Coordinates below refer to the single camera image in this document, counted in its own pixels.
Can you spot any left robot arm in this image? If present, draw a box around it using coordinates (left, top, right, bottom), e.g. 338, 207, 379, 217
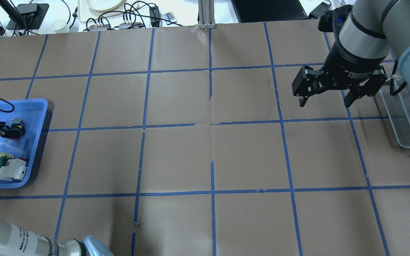
0, 99, 112, 256

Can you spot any beige plate on tray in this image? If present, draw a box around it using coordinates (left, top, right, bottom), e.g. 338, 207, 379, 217
78, 0, 131, 23

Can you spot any black laptop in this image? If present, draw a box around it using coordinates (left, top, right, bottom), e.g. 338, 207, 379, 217
231, 0, 309, 23

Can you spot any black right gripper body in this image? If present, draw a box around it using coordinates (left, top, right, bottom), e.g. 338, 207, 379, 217
319, 50, 378, 92

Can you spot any white circuit breaker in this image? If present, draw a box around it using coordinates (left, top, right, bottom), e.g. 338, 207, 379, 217
0, 158, 27, 181

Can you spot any wire mesh shelf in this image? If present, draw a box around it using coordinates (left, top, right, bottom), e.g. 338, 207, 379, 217
379, 74, 410, 149

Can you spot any black power adapter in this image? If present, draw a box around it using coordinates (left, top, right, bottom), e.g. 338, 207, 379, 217
149, 5, 161, 27

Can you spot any white paper cup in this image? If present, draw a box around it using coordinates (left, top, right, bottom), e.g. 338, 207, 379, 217
51, 19, 70, 34

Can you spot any blue plastic tray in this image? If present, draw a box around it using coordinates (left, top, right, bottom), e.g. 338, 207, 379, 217
0, 98, 48, 188

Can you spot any aluminium frame post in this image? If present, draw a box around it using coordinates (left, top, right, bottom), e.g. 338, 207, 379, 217
198, 0, 216, 30

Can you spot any red emergency stop button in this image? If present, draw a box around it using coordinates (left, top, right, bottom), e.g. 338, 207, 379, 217
10, 118, 26, 140

